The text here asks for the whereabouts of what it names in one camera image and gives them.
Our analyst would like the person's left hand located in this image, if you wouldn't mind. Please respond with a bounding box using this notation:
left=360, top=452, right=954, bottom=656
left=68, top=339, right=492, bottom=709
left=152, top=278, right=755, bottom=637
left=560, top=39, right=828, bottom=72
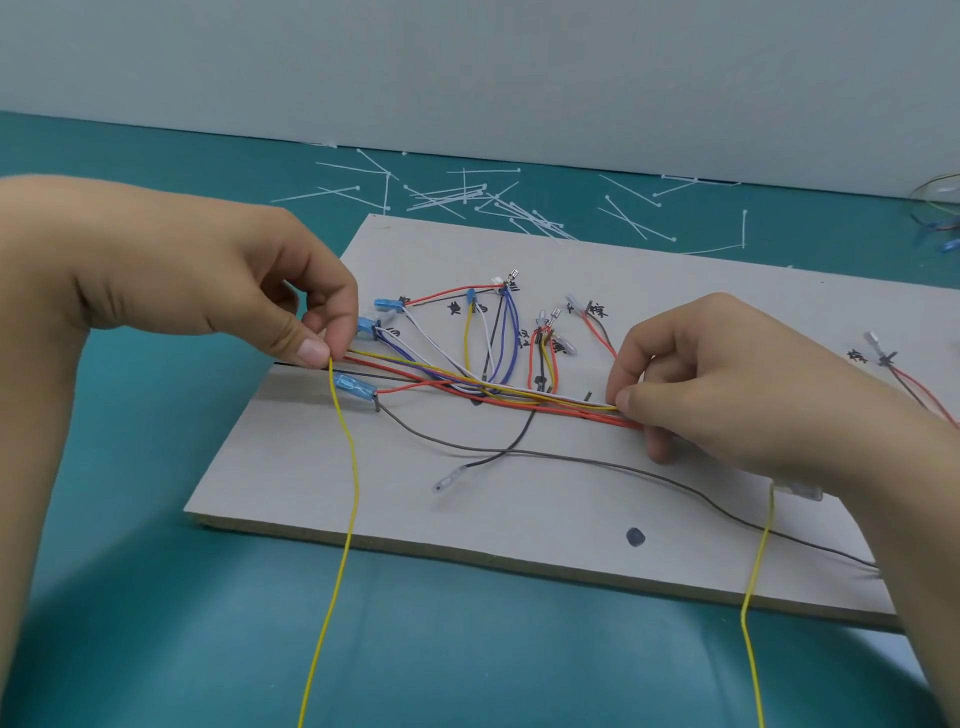
left=71, top=183, right=361, bottom=369

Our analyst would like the person's right hand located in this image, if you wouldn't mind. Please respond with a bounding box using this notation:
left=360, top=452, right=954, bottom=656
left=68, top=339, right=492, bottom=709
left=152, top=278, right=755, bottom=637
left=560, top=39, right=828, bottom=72
left=606, top=292, right=916, bottom=500

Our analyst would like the long yellow wire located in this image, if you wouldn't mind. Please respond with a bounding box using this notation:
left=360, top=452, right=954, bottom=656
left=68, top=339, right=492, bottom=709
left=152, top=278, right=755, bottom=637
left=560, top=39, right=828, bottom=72
left=297, top=352, right=361, bottom=728

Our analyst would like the multicoloured wire harness bundle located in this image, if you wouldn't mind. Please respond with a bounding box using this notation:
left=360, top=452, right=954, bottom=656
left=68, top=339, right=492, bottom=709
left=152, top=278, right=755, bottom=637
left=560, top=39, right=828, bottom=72
left=333, top=273, right=650, bottom=432

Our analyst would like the person's left forearm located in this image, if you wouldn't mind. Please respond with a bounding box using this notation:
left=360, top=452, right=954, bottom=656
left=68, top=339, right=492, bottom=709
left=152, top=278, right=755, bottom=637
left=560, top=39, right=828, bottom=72
left=0, top=174, right=99, bottom=699

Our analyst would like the person's right forearm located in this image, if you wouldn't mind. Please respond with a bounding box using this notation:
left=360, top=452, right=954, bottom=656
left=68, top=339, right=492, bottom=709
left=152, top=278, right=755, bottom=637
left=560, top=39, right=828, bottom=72
left=843, top=420, right=960, bottom=728

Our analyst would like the grey flat board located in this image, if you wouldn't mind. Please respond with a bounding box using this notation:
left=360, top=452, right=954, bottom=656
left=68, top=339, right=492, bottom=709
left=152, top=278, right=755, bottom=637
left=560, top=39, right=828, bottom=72
left=183, top=213, right=960, bottom=633

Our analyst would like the large blue sleeved wire terminal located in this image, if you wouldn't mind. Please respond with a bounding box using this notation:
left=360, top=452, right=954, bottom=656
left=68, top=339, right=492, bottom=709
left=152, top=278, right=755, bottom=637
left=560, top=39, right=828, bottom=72
left=332, top=372, right=378, bottom=405

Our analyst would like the long grey wire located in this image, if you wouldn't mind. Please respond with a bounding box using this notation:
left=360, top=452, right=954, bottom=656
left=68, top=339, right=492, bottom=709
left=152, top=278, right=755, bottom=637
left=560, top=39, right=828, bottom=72
left=372, top=397, right=884, bottom=573

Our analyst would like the red black wires clear terminal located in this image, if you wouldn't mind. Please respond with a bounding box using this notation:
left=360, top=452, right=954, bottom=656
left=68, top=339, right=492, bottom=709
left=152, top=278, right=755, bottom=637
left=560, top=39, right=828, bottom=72
left=565, top=294, right=621, bottom=360

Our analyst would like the blue wire loop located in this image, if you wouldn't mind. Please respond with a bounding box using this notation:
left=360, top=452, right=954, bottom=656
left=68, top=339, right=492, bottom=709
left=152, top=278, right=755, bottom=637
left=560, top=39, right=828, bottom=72
left=491, top=287, right=523, bottom=385

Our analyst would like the grey wire with clear terminal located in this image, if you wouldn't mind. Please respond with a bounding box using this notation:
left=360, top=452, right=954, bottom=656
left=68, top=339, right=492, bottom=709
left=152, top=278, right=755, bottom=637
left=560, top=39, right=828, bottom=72
left=432, top=408, right=539, bottom=495

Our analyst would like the yellow wire with clear terminal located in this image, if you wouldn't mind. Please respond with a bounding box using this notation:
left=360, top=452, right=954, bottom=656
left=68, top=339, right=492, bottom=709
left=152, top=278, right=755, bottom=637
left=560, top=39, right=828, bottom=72
left=740, top=480, right=824, bottom=728

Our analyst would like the pile of white cable ties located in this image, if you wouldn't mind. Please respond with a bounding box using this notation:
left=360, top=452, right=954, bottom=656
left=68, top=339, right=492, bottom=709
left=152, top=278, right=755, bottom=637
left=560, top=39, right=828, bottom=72
left=270, top=142, right=751, bottom=258

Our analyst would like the red black wires metal terminal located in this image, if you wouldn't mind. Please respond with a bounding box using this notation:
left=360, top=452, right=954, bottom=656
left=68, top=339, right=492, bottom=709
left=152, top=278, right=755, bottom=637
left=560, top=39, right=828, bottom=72
left=862, top=330, right=960, bottom=431

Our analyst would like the loose tangle of coloured wires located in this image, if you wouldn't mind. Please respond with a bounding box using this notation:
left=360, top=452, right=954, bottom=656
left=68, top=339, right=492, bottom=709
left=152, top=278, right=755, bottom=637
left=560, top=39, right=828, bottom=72
left=907, top=171, right=960, bottom=255

